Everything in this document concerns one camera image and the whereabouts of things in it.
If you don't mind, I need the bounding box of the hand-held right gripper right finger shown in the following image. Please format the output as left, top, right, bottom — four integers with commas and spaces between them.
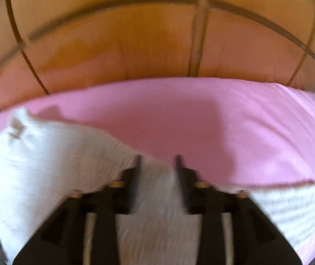
175, 155, 303, 265

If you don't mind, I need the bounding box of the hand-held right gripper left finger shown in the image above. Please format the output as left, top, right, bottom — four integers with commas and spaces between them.
12, 155, 143, 265

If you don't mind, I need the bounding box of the white knitted sweater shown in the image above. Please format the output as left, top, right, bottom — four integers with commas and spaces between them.
0, 107, 315, 265

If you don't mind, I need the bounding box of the pink bed sheet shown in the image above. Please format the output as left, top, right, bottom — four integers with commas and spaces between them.
0, 77, 315, 265

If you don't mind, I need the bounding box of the wooden wardrobe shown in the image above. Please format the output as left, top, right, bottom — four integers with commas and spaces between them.
0, 0, 315, 116

